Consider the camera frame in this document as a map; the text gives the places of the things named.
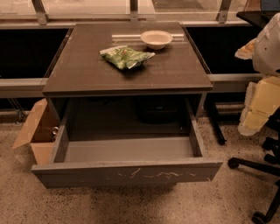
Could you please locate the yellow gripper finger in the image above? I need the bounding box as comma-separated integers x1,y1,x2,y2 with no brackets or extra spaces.
238,111,269,137
250,76,280,116

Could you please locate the green jalapeno chip bag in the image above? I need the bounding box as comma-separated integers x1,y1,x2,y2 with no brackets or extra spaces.
100,45,155,70

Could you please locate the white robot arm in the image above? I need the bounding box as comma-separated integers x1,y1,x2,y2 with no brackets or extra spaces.
235,13,280,136

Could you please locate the open grey top drawer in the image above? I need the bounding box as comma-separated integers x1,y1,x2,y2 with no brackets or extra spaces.
31,97,222,188

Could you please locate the black office chair base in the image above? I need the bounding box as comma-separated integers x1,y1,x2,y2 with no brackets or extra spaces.
227,109,280,224

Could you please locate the white paper bowl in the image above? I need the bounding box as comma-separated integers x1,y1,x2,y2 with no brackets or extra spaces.
140,31,172,50

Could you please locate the brown cardboard box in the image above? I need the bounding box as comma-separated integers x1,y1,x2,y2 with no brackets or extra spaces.
12,99,60,165

